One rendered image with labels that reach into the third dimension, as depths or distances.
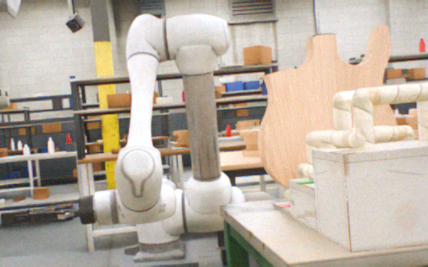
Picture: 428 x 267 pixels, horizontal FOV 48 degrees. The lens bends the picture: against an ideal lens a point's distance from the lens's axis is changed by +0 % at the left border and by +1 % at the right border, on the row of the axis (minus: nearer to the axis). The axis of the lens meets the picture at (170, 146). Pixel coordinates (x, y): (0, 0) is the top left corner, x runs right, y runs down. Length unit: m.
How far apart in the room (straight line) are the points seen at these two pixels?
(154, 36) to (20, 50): 10.95
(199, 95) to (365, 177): 0.77
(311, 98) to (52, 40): 11.24
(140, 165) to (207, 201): 0.63
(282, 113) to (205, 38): 0.40
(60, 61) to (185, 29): 10.76
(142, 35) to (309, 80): 0.55
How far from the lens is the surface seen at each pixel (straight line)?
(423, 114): 1.04
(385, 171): 0.89
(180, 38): 1.47
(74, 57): 12.15
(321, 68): 1.25
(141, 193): 1.06
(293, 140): 1.21
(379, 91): 0.90
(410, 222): 0.93
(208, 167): 1.60
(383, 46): 1.32
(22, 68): 12.30
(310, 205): 1.04
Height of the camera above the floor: 1.18
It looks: 3 degrees down
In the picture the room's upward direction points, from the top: 5 degrees counter-clockwise
